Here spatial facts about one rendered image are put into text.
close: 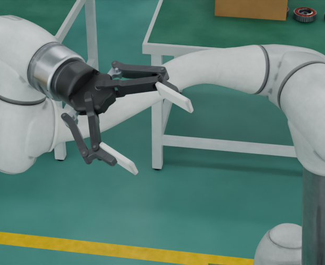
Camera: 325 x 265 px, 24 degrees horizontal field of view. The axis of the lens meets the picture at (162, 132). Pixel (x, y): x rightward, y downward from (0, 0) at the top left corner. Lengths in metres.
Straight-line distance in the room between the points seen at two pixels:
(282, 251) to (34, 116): 0.79
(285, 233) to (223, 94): 2.73
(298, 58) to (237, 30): 2.17
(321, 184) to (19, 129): 0.60
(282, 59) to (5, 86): 0.55
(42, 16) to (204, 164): 1.13
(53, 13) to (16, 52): 2.57
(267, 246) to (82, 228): 1.82
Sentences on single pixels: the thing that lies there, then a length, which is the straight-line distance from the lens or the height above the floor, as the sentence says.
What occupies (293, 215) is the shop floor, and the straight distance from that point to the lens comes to 3.75.
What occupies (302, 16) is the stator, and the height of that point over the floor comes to 0.78.
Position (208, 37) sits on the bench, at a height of 0.75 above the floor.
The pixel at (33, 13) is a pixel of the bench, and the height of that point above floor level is 0.75.
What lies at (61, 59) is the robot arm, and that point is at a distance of 1.28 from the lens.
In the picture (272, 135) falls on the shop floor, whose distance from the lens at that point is 4.29.
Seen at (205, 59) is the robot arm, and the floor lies 1.68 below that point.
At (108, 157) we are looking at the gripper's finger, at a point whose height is 1.69.
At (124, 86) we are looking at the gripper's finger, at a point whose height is 1.75.
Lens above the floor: 2.39
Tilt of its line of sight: 34 degrees down
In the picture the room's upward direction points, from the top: straight up
